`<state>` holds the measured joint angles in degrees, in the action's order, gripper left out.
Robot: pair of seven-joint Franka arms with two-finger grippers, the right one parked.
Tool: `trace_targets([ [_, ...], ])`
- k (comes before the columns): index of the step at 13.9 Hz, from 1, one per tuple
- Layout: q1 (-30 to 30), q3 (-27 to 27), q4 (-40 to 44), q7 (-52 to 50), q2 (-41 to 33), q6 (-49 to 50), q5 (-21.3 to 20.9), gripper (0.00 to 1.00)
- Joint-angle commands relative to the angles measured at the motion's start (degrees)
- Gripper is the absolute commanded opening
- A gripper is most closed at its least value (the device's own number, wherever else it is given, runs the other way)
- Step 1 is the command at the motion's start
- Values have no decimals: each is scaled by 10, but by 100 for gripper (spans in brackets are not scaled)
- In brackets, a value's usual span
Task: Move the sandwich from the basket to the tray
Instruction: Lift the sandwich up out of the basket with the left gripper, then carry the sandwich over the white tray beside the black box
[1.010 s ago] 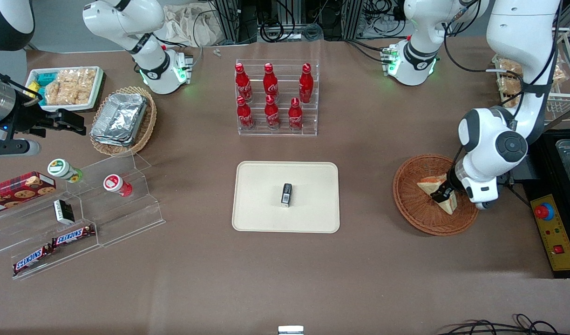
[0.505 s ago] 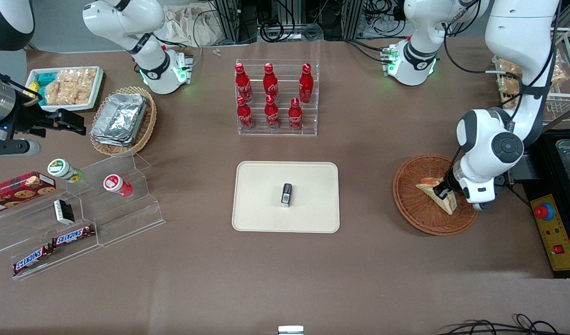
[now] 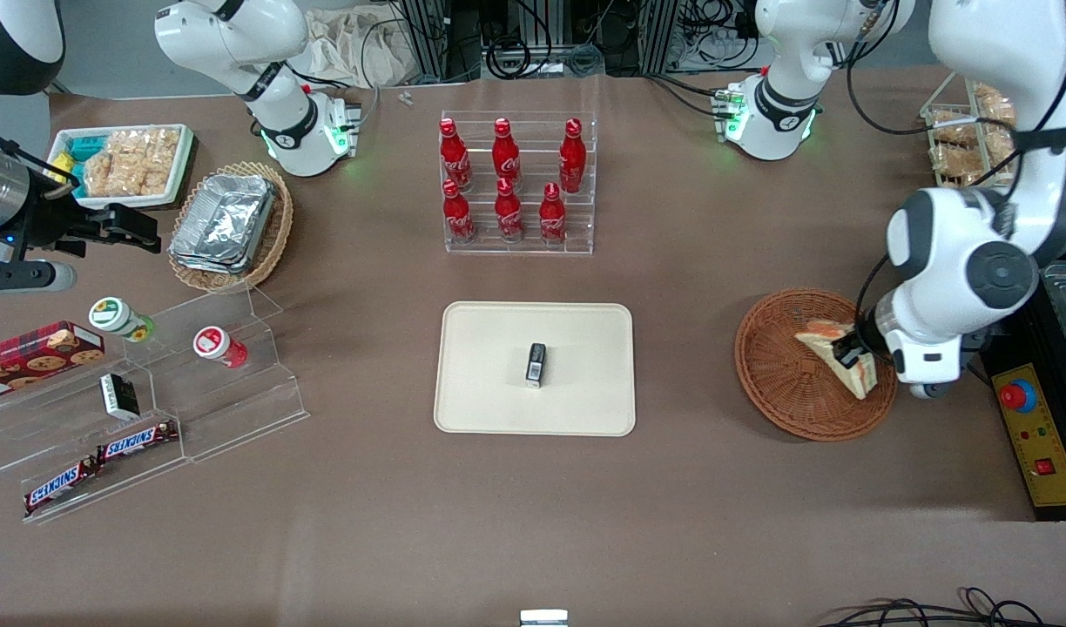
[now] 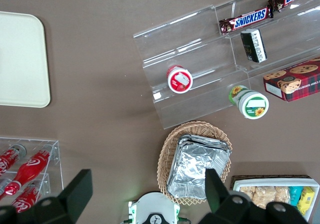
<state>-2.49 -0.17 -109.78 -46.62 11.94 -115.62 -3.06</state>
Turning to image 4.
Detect dark woven mat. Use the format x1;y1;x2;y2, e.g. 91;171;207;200
228;174;314;192

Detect rice cracker bag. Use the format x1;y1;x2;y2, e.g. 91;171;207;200
252;185;278;210
239;185;258;200
274;185;292;205

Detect teal snack packet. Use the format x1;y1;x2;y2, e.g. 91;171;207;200
288;185;305;208

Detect beige plastic tray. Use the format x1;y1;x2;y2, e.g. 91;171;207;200
0;10;52;109

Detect red tartan cookie box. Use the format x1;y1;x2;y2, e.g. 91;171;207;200
262;56;320;103

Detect red strawberry yogurt cup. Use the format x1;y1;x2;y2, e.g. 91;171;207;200
166;64;194;95

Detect clear acrylic stepped shelf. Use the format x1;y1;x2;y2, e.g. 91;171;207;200
214;0;320;85
132;3;251;130

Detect stack of foil trays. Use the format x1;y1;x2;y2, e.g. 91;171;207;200
166;133;232;201

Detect white rectangular snack container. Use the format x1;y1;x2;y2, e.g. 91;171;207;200
232;178;320;223

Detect green sunflower yogurt cup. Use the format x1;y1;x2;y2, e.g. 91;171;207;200
227;84;270;120

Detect small black white box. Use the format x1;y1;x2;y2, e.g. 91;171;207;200
239;28;268;64

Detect light wicker basket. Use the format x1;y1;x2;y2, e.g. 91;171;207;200
156;120;234;206

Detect red Coca-Cola bottle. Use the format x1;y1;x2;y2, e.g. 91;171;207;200
10;182;43;214
4;149;51;197
0;143;28;178

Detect clear acrylic bottle rack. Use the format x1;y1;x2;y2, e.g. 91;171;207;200
0;136;65;211

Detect yellow snack packet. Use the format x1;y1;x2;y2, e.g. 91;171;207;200
296;186;316;216

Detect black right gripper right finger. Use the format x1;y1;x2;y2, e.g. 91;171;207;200
199;168;254;224

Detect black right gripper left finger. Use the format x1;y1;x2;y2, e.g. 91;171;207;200
34;168;94;224

